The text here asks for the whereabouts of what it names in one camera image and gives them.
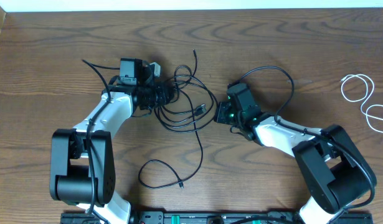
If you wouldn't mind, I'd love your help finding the white USB cable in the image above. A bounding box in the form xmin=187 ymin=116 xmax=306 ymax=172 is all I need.
xmin=340 ymin=73 xmax=383 ymax=134

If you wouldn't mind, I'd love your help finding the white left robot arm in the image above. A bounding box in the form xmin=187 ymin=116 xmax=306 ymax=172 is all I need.
xmin=49 ymin=82 xmax=175 ymax=223

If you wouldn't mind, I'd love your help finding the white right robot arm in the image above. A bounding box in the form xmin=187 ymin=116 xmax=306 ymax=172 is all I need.
xmin=215 ymin=101 xmax=377 ymax=223

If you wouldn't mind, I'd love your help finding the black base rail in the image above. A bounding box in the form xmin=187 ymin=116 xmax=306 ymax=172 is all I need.
xmin=60 ymin=208 xmax=374 ymax=224

